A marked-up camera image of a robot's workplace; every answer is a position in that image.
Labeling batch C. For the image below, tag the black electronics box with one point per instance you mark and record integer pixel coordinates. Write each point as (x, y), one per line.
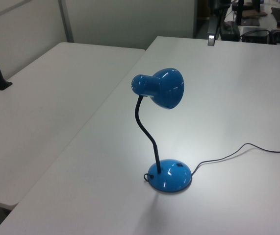
(255, 34)

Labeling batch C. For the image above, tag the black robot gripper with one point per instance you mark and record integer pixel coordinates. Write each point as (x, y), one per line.
(214, 25)

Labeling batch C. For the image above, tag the blue gooseneck desk lamp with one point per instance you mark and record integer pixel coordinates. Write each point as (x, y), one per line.
(165, 90)

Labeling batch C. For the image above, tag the white side table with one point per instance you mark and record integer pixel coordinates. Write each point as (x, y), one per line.
(44, 115)

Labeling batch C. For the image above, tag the black desktop device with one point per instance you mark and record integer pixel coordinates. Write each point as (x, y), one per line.
(230, 30)

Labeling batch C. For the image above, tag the black monitor stand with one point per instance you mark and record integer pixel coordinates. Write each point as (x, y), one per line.
(246, 17)

